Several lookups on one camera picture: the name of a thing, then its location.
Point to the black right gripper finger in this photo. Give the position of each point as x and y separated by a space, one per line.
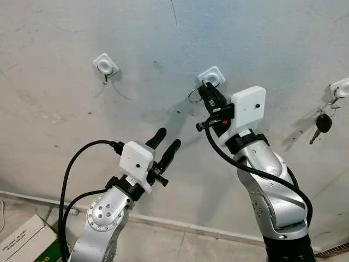
217 97
208 101

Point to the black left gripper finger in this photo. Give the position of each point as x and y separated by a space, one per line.
170 154
157 138

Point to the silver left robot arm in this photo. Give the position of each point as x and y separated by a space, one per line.
103 218

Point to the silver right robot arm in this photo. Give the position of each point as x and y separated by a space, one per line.
272 196

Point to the pale stone baseboard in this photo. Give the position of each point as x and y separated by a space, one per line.
180 226

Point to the black car key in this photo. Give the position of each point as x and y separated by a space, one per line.
324 123

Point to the brown floor drain grate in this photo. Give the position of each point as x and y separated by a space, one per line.
334 250

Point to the white square wall hook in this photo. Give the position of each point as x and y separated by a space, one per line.
211 75
104 63
341 88

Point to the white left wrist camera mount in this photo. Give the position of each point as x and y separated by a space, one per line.
135 158

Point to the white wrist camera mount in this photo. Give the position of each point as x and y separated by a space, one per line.
135 158
248 109

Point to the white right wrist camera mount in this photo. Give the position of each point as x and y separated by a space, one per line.
248 109

